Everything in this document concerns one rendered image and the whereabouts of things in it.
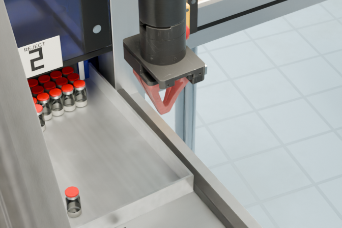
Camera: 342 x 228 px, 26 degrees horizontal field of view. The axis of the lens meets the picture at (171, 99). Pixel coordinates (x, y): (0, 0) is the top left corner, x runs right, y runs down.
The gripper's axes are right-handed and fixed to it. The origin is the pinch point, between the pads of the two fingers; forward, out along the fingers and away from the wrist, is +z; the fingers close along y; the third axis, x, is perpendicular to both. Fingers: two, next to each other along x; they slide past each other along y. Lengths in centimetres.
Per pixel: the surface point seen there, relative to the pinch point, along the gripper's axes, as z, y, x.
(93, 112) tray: 20.2, 25.9, -0.5
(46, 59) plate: 6.9, 27.0, 6.2
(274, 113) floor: 110, 89, -95
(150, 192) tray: 20.0, 4.3, 0.3
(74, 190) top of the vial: 15.4, 6.3, 11.6
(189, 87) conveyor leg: 38, 42, -30
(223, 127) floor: 110, 92, -76
